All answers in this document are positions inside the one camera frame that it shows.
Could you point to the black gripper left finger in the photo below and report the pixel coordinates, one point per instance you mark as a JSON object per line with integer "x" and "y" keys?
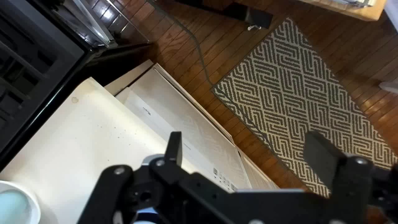
{"x": 175, "y": 149}

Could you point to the white bowl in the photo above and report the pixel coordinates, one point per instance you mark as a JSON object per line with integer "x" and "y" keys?
{"x": 35, "y": 206}

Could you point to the light wooden furniture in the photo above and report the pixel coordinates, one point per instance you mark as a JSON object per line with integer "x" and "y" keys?
{"x": 352, "y": 7}

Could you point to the white dishwasher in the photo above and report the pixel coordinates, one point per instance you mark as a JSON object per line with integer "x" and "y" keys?
{"x": 175, "y": 112}

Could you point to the teal cup on saucer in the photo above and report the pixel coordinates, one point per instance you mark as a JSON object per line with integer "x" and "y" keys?
{"x": 13, "y": 206}

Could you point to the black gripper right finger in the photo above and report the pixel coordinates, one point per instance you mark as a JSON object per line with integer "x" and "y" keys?
{"x": 324, "y": 159}

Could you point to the patterned beige black rug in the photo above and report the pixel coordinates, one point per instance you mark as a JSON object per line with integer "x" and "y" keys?
{"x": 299, "y": 99}

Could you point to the black stand foot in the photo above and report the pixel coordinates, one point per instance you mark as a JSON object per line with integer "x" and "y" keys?
{"x": 244, "y": 12}

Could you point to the black gas stove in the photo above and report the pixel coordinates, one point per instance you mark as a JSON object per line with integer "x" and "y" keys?
{"x": 33, "y": 62}

